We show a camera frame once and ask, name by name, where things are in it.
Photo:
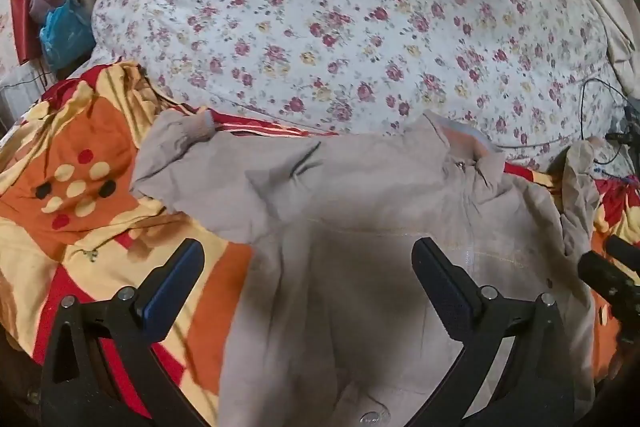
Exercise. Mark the blue plastic bag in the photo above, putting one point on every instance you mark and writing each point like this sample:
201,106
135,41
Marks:
65,29

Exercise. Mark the red orange yellow bedsheet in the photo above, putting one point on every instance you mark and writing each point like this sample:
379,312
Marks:
75,147

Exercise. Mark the beige zip jacket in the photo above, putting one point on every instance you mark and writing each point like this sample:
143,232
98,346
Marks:
350,207

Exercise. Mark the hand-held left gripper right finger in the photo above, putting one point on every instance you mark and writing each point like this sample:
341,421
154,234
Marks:
442,289

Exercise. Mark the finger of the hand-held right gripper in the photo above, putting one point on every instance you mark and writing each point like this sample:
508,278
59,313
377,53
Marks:
625,251
602,273

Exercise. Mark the white floral quilt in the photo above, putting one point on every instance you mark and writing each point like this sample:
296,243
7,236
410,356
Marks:
310,32

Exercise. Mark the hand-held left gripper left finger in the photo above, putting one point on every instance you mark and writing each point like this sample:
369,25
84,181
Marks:
172,289

